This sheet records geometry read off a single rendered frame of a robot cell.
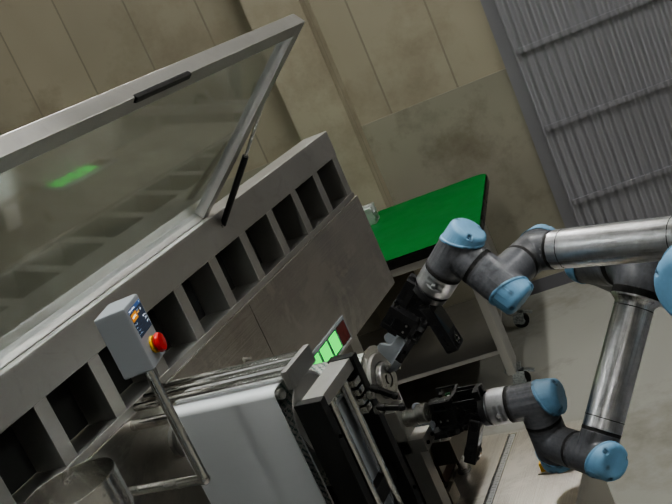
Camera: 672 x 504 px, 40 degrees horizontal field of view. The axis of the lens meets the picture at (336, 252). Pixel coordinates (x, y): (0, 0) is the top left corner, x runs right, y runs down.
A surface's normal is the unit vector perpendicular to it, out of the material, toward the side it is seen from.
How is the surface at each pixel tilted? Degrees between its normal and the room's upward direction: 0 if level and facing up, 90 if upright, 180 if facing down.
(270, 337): 90
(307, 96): 90
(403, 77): 90
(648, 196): 90
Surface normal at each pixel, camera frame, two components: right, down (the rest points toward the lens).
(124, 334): -0.07, 0.29
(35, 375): 0.84, -0.25
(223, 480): -0.36, 0.39
